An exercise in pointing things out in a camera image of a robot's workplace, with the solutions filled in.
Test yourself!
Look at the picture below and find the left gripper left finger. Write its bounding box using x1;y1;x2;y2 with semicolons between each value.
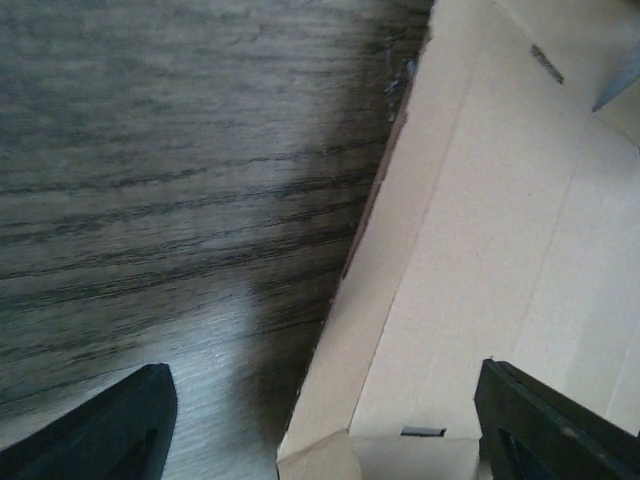
1;363;178;479

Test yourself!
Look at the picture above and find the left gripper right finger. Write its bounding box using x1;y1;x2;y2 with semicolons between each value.
474;359;639;479

